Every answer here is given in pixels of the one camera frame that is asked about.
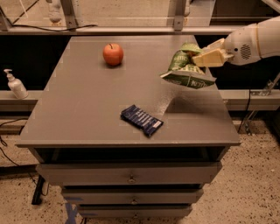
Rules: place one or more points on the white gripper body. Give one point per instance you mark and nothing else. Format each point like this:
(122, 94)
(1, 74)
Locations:
(241, 46)

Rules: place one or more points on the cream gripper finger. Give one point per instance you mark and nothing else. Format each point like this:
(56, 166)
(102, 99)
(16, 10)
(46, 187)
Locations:
(214, 58)
(218, 44)

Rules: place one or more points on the green jalapeno chip bag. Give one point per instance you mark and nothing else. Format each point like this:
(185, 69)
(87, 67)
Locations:
(182, 70)

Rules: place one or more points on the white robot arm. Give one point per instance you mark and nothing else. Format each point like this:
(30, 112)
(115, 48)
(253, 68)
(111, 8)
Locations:
(268, 38)

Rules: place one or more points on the blue rxbar blueberry bar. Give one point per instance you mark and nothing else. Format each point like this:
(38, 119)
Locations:
(140, 119)

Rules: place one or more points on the red apple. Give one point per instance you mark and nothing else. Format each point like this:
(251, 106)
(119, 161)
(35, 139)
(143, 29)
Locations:
(113, 54)

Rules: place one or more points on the top grey drawer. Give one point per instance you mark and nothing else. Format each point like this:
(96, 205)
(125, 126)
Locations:
(129, 174)

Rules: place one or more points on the grey drawer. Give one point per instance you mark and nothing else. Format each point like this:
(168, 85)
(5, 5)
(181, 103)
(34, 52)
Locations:
(132, 196)
(129, 174)
(134, 211)

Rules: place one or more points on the grey drawer cabinet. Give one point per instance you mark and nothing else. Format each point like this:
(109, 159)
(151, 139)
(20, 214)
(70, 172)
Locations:
(121, 141)

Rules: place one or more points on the middle grey drawer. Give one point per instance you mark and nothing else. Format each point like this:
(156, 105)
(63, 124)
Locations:
(132, 196)

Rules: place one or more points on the bottom grey drawer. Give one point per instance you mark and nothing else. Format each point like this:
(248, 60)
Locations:
(134, 211)

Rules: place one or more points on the white pump dispenser bottle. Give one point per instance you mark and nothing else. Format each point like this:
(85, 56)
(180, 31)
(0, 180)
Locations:
(16, 85)

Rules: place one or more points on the blue tape on floor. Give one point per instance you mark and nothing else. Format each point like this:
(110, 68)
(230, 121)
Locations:
(73, 216)

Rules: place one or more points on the black metal stand leg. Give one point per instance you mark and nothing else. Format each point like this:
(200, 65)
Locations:
(36, 199)

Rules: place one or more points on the metal window frame rail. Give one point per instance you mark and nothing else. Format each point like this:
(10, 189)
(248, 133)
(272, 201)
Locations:
(92, 17)

